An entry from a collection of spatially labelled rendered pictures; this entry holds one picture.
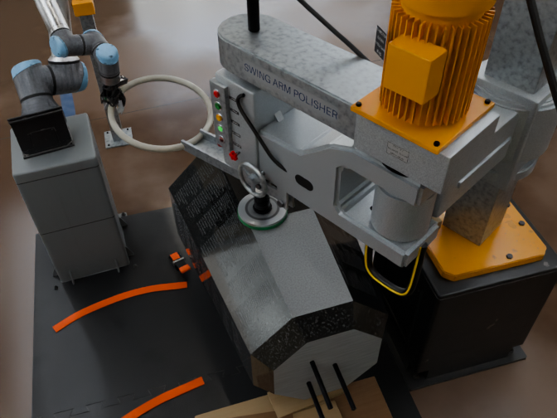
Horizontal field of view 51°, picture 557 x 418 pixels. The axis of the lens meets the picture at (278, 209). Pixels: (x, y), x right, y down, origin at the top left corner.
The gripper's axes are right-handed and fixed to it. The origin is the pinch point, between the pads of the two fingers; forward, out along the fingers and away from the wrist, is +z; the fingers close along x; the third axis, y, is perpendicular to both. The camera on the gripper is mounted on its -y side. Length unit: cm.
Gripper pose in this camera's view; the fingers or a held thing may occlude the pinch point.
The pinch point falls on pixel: (116, 109)
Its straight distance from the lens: 292.1
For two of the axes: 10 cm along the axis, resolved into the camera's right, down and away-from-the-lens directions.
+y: -2.5, 7.6, -6.0
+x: 9.6, 2.8, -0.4
